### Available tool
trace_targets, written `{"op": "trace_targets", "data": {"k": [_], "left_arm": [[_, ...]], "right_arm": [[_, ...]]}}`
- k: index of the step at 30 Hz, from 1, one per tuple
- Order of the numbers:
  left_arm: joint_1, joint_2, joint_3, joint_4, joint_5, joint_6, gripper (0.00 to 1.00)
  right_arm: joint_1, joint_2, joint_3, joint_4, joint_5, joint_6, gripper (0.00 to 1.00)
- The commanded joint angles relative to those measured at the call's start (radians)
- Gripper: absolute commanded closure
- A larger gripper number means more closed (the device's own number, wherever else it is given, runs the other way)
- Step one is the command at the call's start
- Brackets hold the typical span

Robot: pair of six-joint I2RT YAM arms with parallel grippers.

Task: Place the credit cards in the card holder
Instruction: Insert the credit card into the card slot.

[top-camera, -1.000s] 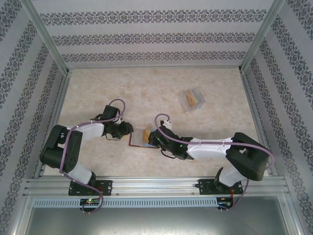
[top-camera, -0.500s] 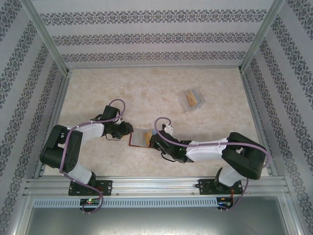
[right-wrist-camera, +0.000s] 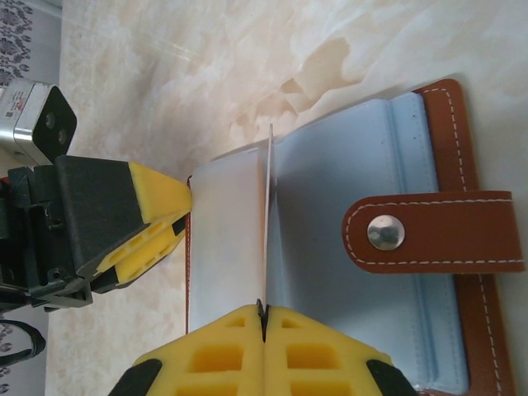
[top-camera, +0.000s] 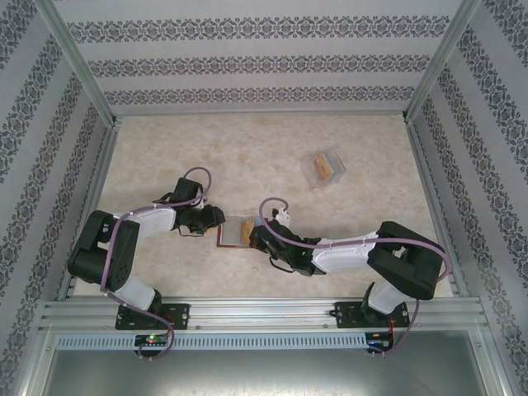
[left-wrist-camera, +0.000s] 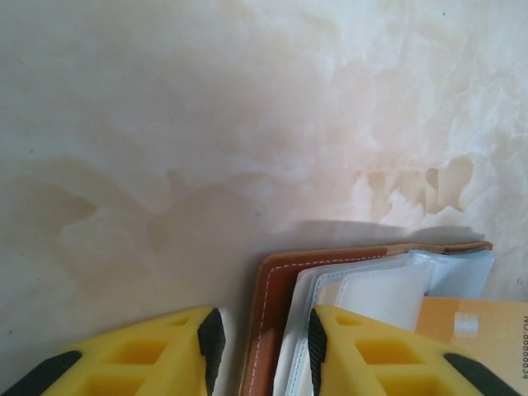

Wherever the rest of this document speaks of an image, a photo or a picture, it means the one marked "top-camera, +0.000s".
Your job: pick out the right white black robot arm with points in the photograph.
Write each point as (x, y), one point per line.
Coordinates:
(346, 255)

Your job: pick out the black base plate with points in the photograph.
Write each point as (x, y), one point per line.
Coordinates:
(346, 315)
(179, 315)

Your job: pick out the orange credit card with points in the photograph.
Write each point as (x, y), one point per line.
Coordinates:
(321, 166)
(247, 227)

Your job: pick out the grey metal sheet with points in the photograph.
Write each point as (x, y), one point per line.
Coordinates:
(264, 375)

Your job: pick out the aluminium corner profile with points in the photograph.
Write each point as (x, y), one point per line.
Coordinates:
(35, 371)
(500, 371)

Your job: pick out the aluminium frame post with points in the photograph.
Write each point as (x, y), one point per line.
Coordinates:
(84, 62)
(439, 62)

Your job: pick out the blue grey credit card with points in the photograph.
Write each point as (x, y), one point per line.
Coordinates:
(332, 162)

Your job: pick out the aluminium side rail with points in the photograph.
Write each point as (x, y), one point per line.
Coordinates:
(103, 165)

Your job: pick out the small circuit board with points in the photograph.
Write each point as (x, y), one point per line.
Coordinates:
(150, 340)
(377, 342)

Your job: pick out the clear plastic box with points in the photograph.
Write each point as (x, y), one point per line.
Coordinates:
(326, 183)

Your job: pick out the aluminium mounting rail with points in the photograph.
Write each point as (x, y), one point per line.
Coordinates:
(264, 313)

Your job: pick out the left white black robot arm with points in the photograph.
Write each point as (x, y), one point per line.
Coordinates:
(152, 220)

